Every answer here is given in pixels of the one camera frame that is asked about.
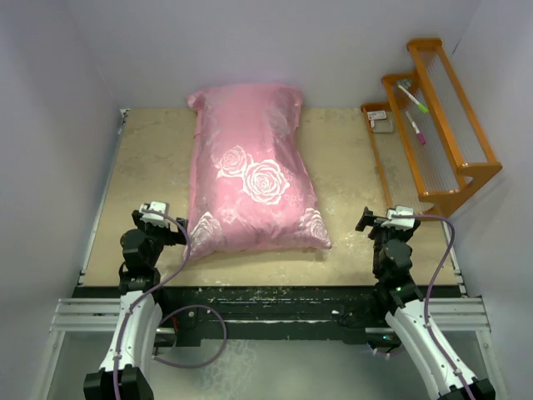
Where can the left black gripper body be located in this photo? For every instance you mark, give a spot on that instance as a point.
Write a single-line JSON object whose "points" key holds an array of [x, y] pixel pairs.
{"points": [[157, 237]]}

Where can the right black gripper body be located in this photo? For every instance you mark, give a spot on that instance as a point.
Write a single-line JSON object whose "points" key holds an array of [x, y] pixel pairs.
{"points": [[381, 233]]}

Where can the pink rose-patterned pillowcase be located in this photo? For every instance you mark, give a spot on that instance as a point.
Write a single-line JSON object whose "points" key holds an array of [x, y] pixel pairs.
{"points": [[249, 187]]}

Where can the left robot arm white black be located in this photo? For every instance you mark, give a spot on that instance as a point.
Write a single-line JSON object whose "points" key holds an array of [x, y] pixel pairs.
{"points": [[123, 374]]}

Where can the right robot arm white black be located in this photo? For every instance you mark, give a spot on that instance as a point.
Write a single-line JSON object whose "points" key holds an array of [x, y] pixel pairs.
{"points": [[406, 307]]}

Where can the grey flat tray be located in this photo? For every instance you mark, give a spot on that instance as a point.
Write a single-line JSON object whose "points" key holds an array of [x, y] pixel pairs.
{"points": [[382, 126]]}

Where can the orange wooden stepped rack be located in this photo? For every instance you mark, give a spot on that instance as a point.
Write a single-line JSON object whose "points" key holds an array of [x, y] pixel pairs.
{"points": [[457, 160]]}

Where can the magenta-capped white marker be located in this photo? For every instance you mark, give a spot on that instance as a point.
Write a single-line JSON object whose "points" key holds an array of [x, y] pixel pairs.
{"points": [[418, 132]]}

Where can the white red label card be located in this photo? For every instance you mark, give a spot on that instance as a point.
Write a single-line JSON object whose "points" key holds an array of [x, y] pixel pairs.
{"points": [[378, 115]]}

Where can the green-capped white marker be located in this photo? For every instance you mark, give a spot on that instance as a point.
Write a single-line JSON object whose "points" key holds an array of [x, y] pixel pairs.
{"points": [[420, 105]]}

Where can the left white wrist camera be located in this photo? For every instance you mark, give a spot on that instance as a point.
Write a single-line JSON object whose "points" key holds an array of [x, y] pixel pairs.
{"points": [[154, 212]]}

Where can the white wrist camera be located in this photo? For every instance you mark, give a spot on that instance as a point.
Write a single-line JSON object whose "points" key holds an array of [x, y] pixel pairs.
{"points": [[154, 212], [400, 217]]}

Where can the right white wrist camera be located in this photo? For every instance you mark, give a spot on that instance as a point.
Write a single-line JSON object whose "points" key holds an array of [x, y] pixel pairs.
{"points": [[400, 217]]}

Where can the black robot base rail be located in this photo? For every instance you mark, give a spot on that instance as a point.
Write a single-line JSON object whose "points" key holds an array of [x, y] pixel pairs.
{"points": [[216, 312]]}

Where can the aluminium frame rail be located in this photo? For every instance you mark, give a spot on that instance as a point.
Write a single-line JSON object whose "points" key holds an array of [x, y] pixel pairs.
{"points": [[101, 315]]}

